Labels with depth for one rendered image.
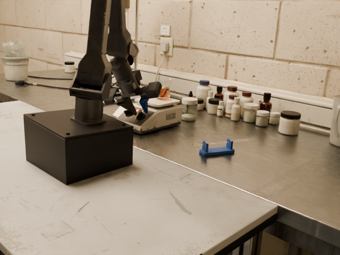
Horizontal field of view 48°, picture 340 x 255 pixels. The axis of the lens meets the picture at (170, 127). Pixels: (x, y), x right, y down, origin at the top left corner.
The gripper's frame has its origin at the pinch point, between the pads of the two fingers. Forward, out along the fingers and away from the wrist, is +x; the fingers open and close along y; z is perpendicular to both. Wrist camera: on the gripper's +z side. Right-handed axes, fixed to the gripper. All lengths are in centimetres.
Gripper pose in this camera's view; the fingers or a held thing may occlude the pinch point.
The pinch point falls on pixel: (137, 105)
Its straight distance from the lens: 123.4
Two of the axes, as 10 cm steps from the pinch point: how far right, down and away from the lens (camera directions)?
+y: -9.4, 1.0, 3.4
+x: 3.0, 7.4, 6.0
